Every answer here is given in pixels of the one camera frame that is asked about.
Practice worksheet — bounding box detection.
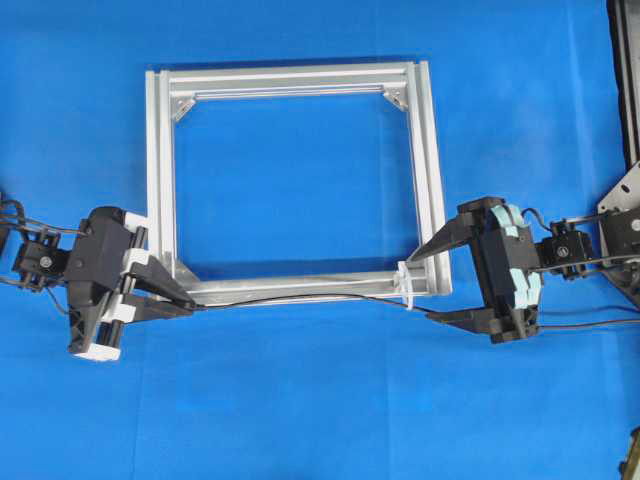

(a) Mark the white string loop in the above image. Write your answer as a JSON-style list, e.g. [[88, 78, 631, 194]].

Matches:
[[392, 260, 430, 312]]

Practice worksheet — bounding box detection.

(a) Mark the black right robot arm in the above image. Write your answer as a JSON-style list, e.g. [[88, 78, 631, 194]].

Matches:
[[409, 197, 639, 344]]

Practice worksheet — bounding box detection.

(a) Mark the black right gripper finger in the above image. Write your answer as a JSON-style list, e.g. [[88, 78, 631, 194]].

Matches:
[[408, 214, 473, 261], [426, 307, 495, 335]]

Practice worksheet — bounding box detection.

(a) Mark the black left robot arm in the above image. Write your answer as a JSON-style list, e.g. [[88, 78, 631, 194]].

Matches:
[[1, 200, 202, 362]]

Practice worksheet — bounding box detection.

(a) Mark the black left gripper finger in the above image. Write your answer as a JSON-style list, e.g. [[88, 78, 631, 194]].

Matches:
[[123, 294, 203, 323], [128, 252, 195, 306]]

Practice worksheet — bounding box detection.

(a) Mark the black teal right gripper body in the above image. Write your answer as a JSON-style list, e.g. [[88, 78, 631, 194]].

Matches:
[[457, 197, 543, 344]]

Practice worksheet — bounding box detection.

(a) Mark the black wire with plug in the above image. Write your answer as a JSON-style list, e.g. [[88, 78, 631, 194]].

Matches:
[[192, 252, 640, 331]]

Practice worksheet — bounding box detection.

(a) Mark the black metal stand right edge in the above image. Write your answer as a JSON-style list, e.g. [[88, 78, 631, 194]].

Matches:
[[597, 1, 639, 213]]

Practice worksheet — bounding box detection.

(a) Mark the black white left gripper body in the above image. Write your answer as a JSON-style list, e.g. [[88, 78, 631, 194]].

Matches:
[[63, 206, 136, 360]]

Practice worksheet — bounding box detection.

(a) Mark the square aluminium extrusion frame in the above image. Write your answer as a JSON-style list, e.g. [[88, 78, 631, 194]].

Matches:
[[144, 60, 454, 306]]

